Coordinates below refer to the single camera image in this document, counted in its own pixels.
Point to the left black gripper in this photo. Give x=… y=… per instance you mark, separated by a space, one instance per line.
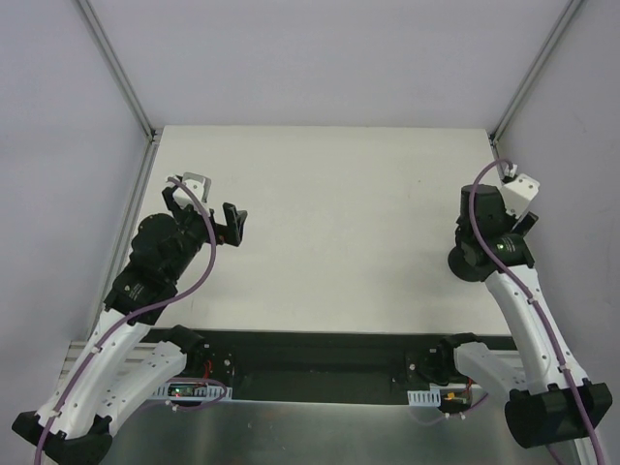
x=213 y=221

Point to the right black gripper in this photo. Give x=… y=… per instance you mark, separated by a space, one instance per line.
x=528 y=223

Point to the black phone stand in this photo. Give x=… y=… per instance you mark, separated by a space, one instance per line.
x=464 y=271

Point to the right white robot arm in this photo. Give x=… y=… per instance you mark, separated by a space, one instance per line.
x=551 y=399

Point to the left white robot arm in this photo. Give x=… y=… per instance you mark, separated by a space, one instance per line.
x=172 y=255

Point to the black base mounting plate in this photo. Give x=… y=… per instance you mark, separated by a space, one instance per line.
x=338 y=368

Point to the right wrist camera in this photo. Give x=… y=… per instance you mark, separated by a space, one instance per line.
x=517 y=190

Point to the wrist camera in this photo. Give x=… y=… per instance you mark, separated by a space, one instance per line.
x=198 y=184
x=517 y=190

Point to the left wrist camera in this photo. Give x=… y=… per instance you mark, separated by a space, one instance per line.
x=198 y=184

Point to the left aluminium frame post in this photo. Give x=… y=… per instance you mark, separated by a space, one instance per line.
x=105 y=47

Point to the aluminium frame post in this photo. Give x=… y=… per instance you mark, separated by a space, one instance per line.
x=105 y=47
x=553 y=39

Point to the left white cable duct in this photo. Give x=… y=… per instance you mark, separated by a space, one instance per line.
x=190 y=392

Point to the white cable duct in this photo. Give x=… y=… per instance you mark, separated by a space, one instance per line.
x=430 y=398
x=190 y=392

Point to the front aluminium rail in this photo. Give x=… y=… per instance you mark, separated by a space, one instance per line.
x=143 y=350

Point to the right white cable duct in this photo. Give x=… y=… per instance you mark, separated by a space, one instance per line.
x=430 y=398

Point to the right aluminium frame post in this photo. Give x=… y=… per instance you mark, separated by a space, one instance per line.
x=553 y=39

